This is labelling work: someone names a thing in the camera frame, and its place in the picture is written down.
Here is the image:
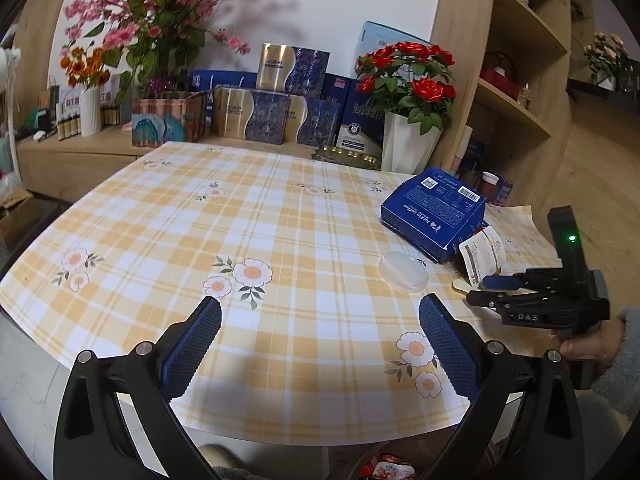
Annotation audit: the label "cardboard box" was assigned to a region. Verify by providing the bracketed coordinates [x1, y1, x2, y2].
[0, 187, 34, 249]

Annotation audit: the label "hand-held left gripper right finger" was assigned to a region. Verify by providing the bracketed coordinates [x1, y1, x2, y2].
[419, 292, 586, 480]

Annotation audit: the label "light blue flat box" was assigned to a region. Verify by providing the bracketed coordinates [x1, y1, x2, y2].
[356, 21, 432, 69]

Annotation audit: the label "pink artificial flowers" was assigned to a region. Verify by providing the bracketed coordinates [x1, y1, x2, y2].
[60, 0, 296, 97]

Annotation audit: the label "red teapot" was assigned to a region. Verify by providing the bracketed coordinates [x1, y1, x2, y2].
[480, 50, 521, 102]

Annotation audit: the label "white angular vase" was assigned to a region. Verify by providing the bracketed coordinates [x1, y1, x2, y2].
[381, 112, 444, 174]

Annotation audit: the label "white ribbed vase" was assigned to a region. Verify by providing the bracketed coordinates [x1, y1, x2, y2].
[80, 85, 103, 137]

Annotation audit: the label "person's right hand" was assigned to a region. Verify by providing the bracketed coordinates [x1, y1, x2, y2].
[556, 329, 621, 362]

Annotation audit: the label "dark blue box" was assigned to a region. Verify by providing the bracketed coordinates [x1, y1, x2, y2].
[320, 72, 360, 107]

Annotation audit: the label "red paper cup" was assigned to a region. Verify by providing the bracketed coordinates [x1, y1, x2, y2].
[480, 171, 501, 204]

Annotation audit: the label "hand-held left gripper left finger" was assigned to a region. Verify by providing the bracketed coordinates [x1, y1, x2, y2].
[52, 295, 223, 480]

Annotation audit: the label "pink white potted flowers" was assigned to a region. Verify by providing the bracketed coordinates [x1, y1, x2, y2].
[582, 32, 634, 92]

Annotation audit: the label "clear plastic lid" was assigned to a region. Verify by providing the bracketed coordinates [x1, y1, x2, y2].
[378, 251, 430, 294]

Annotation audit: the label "row of small bottles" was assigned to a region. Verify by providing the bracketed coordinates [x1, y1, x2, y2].
[56, 114, 82, 142]

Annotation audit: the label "gold blue gift box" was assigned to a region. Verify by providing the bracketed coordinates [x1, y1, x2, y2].
[256, 42, 331, 97]
[210, 87, 291, 146]
[285, 95, 344, 147]

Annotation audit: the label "red artificial roses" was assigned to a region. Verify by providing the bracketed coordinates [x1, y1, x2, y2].
[354, 41, 457, 136]

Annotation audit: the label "blue white box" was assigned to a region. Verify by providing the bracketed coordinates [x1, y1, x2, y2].
[336, 77, 389, 157]

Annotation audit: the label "gold tray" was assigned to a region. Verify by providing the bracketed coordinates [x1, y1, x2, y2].
[311, 146, 382, 171]

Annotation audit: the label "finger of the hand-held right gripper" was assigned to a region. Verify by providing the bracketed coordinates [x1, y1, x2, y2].
[466, 287, 533, 313]
[480, 267, 533, 292]

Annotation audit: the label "white fan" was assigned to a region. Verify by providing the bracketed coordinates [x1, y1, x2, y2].
[0, 45, 26, 192]

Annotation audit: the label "wooden shelf unit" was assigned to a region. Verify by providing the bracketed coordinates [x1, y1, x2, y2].
[432, 0, 581, 211]

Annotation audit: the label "yellow plaid tablecloth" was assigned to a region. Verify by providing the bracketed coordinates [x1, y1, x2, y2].
[0, 141, 568, 447]

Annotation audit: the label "wooden sideboard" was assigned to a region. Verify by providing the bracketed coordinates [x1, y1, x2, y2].
[15, 127, 326, 203]

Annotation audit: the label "orange artificial flowers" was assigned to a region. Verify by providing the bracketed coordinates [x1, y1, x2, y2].
[60, 45, 112, 92]

